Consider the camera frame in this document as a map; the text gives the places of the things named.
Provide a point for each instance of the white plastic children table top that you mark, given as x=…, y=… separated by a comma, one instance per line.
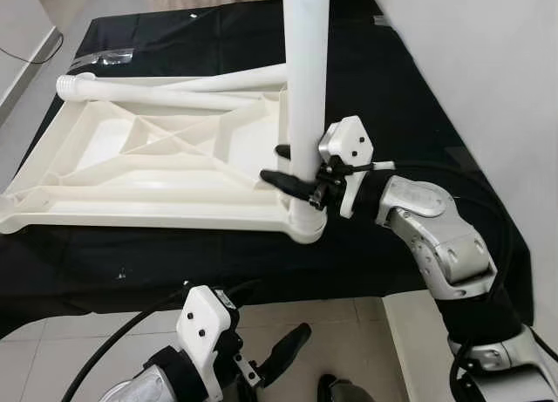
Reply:
x=131, y=171

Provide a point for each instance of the black tablecloth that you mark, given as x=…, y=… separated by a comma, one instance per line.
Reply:
x=218, y=271

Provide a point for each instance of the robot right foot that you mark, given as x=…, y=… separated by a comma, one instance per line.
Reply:
x=344, y=391

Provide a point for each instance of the clear tape patch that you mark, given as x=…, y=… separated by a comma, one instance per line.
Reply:
x=105, y=58

